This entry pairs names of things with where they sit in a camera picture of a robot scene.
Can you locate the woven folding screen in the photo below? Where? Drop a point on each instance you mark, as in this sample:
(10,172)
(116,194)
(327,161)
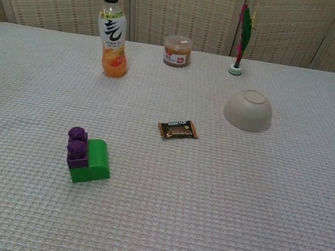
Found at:
(185,10)

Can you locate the purple toy block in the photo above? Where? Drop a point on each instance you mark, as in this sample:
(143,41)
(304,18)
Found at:
(75,146)

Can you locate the orange drink plastic bottle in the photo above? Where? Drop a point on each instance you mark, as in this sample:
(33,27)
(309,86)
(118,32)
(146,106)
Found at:
(113,40)

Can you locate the round plastic sauce tub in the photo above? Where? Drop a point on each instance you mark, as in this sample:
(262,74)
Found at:
(177,52)

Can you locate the white waffle tablecloth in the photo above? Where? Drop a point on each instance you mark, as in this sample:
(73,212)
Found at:
(156,194)

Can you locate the feather shuttlecock toy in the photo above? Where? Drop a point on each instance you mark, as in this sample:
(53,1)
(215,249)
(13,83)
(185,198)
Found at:
(242,38)

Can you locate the green toy block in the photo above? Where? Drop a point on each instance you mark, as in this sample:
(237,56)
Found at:
(97,161)

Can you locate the brown snack bar wrapper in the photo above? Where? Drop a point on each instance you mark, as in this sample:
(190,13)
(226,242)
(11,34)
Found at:
(178,128)

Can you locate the beige upturned bowl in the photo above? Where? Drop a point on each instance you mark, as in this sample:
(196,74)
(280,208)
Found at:
(248,111)

